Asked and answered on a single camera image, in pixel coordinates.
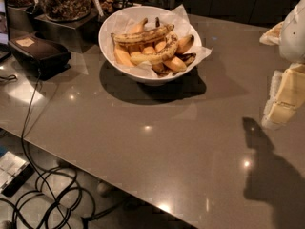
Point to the blackened banana at right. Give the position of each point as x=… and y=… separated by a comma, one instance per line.
x=187, y=58

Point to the small banana at right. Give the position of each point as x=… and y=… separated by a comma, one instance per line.
x=185, y=43

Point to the curved spotted front banana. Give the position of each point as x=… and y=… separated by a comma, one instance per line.
x=165, y=49

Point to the yellow banana at left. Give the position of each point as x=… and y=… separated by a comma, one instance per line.
x=122, y=55

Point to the white paper bowl liner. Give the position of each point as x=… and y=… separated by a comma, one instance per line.
x=184, y=19

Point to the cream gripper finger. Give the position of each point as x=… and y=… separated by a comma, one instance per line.
x=272, y=36
x=286, y=95

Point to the screen edge at left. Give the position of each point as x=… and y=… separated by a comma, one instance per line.
x=4, y=32

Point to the white ceramic bowl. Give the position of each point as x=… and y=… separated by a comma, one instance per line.
x=149, y=77

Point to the black box device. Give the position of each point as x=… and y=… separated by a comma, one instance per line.
x=40, y=57

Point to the long spotted top banana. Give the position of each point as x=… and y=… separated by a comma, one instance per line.
x=142, y=37

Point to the yellow banana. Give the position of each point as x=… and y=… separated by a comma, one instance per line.
x=175, y=64
x=122, y=55

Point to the silver black floor device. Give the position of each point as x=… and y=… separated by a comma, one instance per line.
x=14, y=172

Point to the glass jar of nuts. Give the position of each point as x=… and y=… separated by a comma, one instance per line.
x=65, y=10

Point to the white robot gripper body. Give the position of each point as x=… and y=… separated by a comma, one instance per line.
x=294, y=37

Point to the yellow banana at front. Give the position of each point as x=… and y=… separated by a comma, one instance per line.
x=175, y=64

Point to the upright banana at back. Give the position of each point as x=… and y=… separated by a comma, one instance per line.
x=138, y=27

